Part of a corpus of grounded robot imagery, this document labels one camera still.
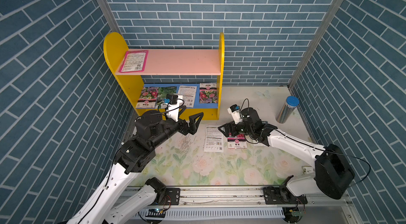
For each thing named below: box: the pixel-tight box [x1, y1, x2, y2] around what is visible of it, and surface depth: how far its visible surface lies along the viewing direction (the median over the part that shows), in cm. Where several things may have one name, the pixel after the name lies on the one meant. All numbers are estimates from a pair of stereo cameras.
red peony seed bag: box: [227, 133, 248, 149], surface depth 93 cm
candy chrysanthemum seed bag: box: [135, 86, 160, 109], surface depth 101 cm
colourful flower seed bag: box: [199, 82, 218, 104], surface depth 98 cm
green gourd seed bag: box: [155, 86, 177, 109], surface depth 101 cm
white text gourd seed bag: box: [204, 125, 224, 153], surface depth 93 cm
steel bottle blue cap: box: [275, 95, 300, 124], surface depth 93 cm
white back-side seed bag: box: [177, 85, 197, 108], surface depth 99 cm
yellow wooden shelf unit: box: [103, 32, 225, 122], surface depth 79 cm
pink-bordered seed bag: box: [118, 50, 149, 73], surface depth 77 cm
